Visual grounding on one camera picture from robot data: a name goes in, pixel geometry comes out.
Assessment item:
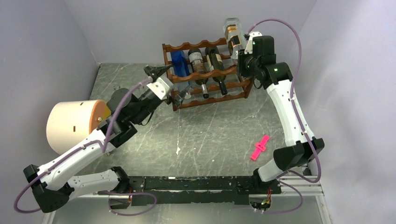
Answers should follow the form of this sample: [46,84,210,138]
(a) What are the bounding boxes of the blue square glass bottle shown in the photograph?
[170,51,192,99]

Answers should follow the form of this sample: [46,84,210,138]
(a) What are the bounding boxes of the clear square liquor bottle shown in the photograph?
[223,17,247,64]

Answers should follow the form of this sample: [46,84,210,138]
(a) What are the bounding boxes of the dark green wine bottle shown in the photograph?
[205,46,228,96]

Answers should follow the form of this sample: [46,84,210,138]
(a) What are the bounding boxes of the labelled green wine bottle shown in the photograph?
[188,48,209,99]

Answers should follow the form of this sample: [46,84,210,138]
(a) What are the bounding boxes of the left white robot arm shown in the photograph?
[23,65,186,213]

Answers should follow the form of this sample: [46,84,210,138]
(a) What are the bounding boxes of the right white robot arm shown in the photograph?
[237,32,325,193]

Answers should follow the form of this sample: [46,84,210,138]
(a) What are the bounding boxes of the wooden wine rack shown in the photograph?
[162,37,254,111]

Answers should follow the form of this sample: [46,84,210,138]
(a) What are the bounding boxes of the pink plastic clip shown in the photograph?
[250,135,270,161]

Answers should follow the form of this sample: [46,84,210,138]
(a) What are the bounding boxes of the white orange cylinder drum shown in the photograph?
[46,100,111,155]

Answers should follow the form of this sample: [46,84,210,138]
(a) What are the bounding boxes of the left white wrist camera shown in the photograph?
[146,77,174,100]

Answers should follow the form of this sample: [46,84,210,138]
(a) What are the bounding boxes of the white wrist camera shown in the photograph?
[146,77,174,100]
[244,31,262,54]

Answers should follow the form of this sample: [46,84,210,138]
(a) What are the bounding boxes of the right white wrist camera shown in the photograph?
[244,31,262,54]

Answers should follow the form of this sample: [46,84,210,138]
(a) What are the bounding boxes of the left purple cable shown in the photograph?
[14,77,154,214]

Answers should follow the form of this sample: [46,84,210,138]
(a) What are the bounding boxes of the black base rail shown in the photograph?
[77,176,322,207]

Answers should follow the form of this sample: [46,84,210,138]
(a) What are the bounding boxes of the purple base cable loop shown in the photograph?
[108,192,157,217]

